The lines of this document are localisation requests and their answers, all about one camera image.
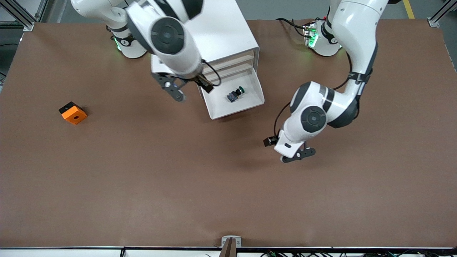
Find white plastic drawer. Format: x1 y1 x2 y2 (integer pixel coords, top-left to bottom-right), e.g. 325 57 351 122
207 61 256 81
197 67 265 120
204 51 255 72

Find green push button switch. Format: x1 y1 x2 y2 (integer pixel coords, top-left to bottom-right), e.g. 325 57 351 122
227 86 246 104

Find white drawer cabinet housing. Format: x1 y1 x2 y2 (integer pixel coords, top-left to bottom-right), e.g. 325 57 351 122
186 0 260 90

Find brown table cover mat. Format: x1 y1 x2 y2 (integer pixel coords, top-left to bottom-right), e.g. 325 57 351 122
0 19 457 249

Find orange and black block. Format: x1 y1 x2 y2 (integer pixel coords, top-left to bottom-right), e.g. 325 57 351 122
59 101 88 126

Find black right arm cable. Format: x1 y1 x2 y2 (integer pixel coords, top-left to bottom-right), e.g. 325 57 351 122
201 59 222 87

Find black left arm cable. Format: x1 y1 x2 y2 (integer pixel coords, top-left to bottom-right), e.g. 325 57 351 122
274 52 374 140

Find black arm base cable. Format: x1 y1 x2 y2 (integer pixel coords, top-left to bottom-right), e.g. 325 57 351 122
276 17 312 38

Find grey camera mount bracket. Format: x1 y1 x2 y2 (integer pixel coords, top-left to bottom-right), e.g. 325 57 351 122
219 235 242 257

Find aluminium frame profile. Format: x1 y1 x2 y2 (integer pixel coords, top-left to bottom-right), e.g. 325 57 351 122
427 0 457 29
0 0 36 32

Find white table edge rail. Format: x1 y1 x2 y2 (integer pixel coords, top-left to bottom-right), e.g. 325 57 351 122
0 246 457 257

